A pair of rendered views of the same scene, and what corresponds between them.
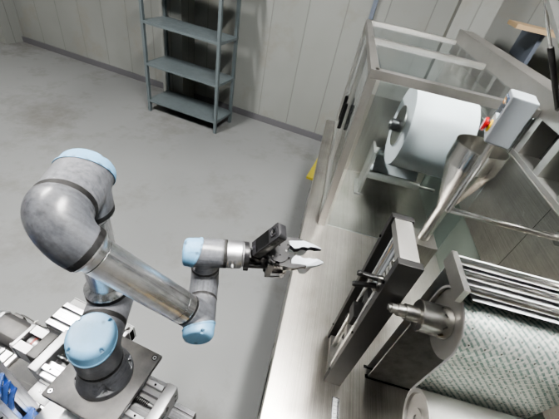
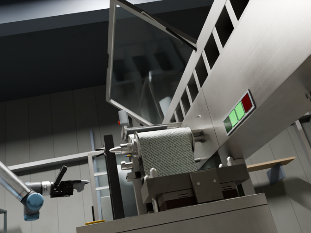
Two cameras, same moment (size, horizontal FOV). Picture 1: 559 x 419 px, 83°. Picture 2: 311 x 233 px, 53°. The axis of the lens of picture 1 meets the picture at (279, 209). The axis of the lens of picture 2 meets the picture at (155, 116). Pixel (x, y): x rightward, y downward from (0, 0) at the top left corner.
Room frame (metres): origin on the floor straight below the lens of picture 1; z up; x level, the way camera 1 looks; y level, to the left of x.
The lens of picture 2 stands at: (-1.19, -0.04, 0.76)
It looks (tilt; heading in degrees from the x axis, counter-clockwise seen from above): 24 degrees up; 342
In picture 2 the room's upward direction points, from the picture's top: 12 degrees counter-clockwise
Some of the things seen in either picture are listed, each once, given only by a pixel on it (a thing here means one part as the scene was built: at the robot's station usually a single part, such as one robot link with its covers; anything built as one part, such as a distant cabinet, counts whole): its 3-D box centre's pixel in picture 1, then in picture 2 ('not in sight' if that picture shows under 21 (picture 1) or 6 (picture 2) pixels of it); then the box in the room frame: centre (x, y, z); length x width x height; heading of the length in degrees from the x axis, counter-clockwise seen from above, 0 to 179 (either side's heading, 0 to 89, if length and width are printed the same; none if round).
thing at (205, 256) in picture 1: (205, 253); (30, 190); (0.54, 0.16, 1.21); 0.11 x 0.08 x 0.09; 103
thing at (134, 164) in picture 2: not in sight; (135, 191); (0.19, -0.32, 1.05); 0.06 x 0.05 x 0.31; 86
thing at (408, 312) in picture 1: (402, 310); (115, 150); (0.41, -0.29, 1.33); 0.06 x 0.03 x 0.03; 86
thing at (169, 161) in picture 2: not in sight; (170, 167); (0.09, -0.47, 1.11); 0.23 x 0.01 x 0.18; 86
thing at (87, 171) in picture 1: (97, 253); not in sight; (0.48, 0.42, 1.19); 0.15 x 0.12 x 0.55; 13
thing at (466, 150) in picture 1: (477, 155); not in sight; (0.87, -0.51, 1.50); 0.14 x 0.14 x 0.06
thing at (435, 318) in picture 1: (431, 318); (126, 149); (0.40, -0.35, 1.33); 0.06 x 0.06 x 0.06; 86
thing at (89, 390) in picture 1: (102, 365); not in sight; (0.35, 0.39, 0.87); 0.15 x 0.15 x 0.10
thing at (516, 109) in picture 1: (505, 117); (122, 119); (0.70, -0.42, 1.66); 0.07 x 0.07 x 0.10; 70
